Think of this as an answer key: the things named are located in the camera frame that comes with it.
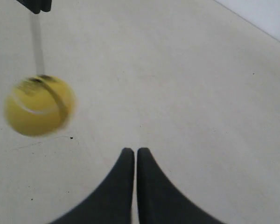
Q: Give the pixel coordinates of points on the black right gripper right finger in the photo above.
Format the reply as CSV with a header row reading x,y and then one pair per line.
x,y
159,201

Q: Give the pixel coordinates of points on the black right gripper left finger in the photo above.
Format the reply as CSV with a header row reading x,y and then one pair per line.
x,y
111,201

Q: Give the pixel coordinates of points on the yellow tennis ball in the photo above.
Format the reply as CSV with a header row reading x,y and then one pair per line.
x,y
39,105

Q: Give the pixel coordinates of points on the black string clamp mount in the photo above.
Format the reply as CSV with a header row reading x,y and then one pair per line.
x,y
37,6

